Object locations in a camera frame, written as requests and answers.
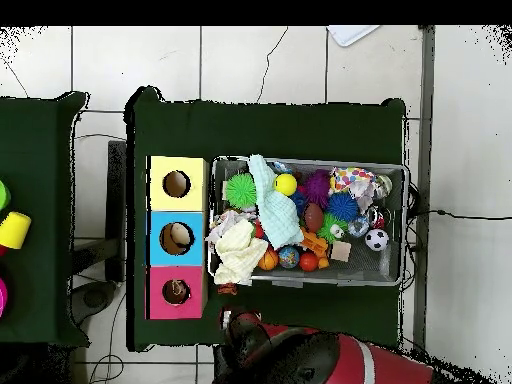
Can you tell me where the grey round base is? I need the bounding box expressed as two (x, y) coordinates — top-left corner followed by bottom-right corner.
(70, 280), (118, 326)

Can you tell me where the clear mesh bin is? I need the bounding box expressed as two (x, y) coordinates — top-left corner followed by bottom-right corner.
(206, 156), (410, 288)

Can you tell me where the thin floor cable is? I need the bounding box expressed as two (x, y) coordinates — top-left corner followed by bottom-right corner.
(255, 26), (290, 104)

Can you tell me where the white flat board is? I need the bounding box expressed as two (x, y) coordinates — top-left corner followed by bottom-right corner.
(326, 25), (381, 48)

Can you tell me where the dark green tablecloth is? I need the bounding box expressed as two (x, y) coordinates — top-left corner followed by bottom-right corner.
(125, 85), (408, 353)

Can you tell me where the cream waffle cloth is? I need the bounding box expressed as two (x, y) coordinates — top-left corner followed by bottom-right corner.
(214, 219), (269, 286)

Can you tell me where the wooden box with three holes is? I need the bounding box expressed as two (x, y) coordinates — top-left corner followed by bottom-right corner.
(143, 155), (210, 320)

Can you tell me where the green spiky ball with eyes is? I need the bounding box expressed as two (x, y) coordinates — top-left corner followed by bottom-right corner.
(317, 211), (348, 245)

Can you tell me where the green round object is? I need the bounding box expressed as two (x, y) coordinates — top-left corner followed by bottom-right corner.
(0, 179), (12, 212)

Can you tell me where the black cable with connector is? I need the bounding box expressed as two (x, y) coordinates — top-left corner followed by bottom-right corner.
(405, 207), (512, 221)

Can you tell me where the grey metal rail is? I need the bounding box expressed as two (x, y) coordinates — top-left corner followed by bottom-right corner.
(411, 25), (436, 349)

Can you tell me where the multicoloured patterned cloth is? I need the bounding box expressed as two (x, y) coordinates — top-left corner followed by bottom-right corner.
(330, 165), (394, 213)

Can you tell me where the plain blue spiky ball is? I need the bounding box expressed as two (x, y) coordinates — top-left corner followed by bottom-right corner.
(326, 192), (360, 223)

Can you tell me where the mint green waffle cloth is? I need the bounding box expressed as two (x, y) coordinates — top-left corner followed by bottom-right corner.
(247, 153), (306, 250)

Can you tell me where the small soccer ball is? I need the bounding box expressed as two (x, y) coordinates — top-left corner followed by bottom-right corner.
(364, 228), (391, 253)

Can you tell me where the smooth yellow ball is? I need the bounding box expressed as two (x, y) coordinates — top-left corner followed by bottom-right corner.
(273, 172), (299, 198)

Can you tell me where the plain green spiky ball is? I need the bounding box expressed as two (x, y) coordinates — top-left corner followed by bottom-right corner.
(224, 172), (258, 210)

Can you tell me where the brown toy football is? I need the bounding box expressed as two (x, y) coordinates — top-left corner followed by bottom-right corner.
(302, 201), (325, 233)

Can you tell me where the purple spiky toy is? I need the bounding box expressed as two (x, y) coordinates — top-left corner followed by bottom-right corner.
(302, 168), (332, 210)

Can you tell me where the yellow round disc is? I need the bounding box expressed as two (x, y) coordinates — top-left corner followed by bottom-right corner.
(0, 210), (32, 250)

